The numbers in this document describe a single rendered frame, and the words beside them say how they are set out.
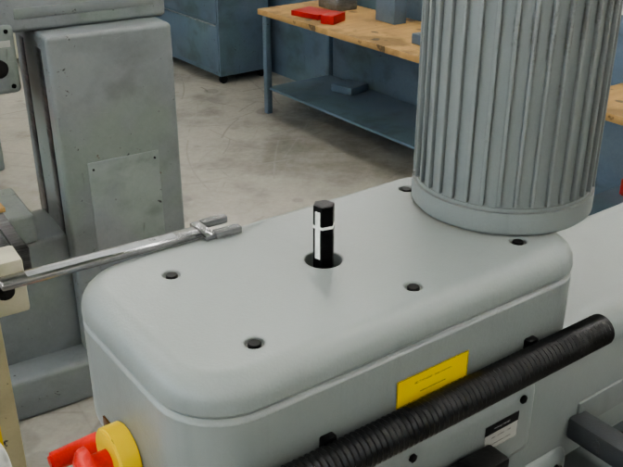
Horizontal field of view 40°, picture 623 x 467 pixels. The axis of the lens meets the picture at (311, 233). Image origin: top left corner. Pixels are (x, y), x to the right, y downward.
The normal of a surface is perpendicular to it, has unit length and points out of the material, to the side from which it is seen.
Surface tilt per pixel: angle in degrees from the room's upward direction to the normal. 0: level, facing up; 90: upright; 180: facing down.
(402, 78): 90
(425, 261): 0
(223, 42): 90
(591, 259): 0
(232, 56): 90
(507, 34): 90
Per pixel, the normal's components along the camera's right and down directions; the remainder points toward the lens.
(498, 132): -0.29, 0.42
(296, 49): -0.81, 0.26
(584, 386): 0.59, 0.35
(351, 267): 0.00, -0.90
